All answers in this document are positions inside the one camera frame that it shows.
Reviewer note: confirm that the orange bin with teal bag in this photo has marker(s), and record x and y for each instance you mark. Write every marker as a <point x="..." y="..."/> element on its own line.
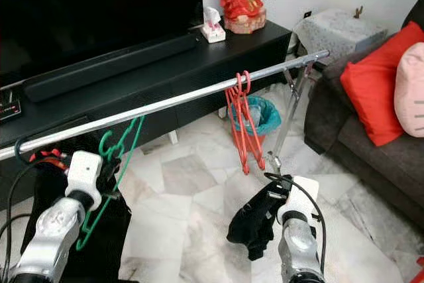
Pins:
<point x="270" y="117"/>

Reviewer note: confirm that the dark brown fabric sofa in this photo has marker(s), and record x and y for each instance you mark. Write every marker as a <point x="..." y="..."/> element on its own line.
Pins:
<point x="371" y="164"/>

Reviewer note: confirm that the red cushion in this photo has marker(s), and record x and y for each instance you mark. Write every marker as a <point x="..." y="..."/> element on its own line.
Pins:
<point x="374" y="84"/>

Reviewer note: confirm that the white pink tissue box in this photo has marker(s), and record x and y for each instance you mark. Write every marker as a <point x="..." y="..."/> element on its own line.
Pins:
<point x="213" y="31"/>

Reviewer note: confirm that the white lace covered side table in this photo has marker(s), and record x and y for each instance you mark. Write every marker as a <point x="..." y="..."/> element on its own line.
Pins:
<point x="338" y="33"/>

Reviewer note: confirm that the pink cat face cushion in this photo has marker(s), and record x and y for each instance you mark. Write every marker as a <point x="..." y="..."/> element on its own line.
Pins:
<point x="411" y="91"/>

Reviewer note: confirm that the silver metal clothes rack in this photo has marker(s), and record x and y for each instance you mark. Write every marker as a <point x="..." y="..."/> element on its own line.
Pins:
<point x="172" y="101"/>

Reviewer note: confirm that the red laughing buddha statue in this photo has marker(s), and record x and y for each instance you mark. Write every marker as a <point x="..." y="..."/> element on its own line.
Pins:
<point x="244" y="3"/>

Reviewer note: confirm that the black FSL polo shirt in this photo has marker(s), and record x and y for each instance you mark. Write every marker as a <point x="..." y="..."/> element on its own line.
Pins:
<point x="40" y="190"/>

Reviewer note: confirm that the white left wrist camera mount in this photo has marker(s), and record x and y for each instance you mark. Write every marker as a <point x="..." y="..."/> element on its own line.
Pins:
<point x="85" y="177"/>

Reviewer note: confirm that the black plastic hanger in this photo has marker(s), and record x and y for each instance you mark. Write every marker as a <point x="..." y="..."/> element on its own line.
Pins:
<point x="16" y="149"/>

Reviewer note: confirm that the black set-top box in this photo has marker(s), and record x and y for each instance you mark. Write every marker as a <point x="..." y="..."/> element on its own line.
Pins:
<point x="10" y="111"/>

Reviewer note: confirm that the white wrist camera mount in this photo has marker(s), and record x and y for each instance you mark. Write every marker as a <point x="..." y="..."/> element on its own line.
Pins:
<point x="299" y="198"/>
<point x="85" y="177"/>

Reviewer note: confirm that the green plastic hanger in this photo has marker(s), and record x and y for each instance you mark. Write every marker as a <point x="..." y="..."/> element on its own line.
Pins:
<point x="105" y="140"/>

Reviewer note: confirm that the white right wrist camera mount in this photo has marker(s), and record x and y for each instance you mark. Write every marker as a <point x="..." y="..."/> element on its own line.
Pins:
<point x="299" y="198"/>

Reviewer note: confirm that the black TV cabinet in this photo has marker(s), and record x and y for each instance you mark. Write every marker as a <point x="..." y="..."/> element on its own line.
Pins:
<point x="212" y="74"/>

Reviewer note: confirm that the black shirt green print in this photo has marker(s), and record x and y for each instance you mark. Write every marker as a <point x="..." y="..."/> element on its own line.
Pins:
<point x="248" y="226"/>

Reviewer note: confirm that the black flat television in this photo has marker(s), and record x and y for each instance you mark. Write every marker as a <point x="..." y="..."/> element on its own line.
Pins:
<point x="99" y="10"/>

